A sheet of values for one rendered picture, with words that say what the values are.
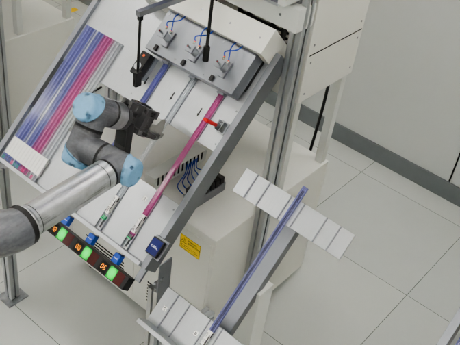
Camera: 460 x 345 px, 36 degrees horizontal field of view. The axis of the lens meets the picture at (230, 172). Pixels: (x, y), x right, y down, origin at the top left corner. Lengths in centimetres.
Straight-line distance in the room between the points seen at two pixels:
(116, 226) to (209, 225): 35
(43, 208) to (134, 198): 53
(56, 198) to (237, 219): 87
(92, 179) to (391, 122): 229
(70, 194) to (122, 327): 123
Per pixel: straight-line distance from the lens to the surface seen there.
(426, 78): 354
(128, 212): 208
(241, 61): 200
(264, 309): 192
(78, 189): 166
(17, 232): 155
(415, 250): 339
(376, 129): 378
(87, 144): 181
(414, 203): 365
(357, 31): 239
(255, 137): 273
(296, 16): 194
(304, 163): 264
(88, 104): 180
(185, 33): 212
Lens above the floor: 216
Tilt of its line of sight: 38 degrees down
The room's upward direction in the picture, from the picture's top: 9 degrees clockwise
